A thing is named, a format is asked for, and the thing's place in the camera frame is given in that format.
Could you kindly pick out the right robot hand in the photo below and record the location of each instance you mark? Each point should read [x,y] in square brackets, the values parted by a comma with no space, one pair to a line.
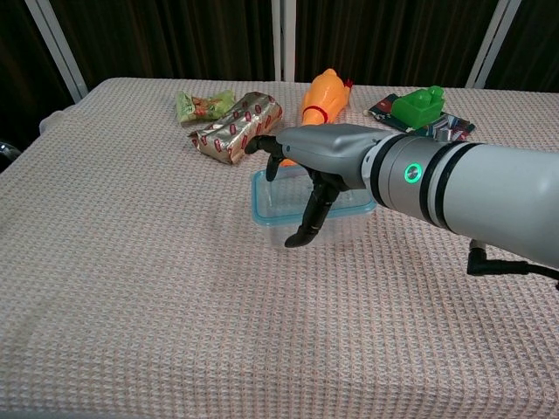
[327,148]

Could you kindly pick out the teal container lid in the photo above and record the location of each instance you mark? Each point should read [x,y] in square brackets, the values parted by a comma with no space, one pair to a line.
[284,203]

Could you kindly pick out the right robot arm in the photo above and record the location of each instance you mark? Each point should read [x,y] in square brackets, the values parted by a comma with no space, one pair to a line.
[480,183]

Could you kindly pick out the clear plastic container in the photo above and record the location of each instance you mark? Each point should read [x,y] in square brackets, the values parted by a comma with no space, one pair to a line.
[349,226]

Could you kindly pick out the orange rubber chicken toy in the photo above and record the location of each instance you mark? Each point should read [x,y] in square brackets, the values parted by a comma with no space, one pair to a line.
[325,96]

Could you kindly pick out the gold red-print snack package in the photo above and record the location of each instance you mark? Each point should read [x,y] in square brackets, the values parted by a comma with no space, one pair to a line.
[236,126]

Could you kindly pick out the green toy building block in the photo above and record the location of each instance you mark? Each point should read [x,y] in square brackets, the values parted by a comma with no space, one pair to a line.
[417,109]

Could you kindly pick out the dark patterned snack packet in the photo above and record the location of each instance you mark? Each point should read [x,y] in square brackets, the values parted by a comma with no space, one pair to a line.
[454,126]

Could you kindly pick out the green snack packet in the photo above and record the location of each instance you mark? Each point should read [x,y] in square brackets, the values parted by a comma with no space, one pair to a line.
[196,107]

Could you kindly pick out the dark brown curtain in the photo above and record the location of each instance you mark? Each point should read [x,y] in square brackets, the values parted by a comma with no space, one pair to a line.
[174,39]

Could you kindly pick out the beige woven tablecloth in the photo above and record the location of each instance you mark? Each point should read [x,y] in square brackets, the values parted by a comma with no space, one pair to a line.
[131,262]

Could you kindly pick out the white frame post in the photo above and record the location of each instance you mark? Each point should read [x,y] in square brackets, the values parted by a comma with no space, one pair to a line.
[59,48]
[487,43]
[284,39]

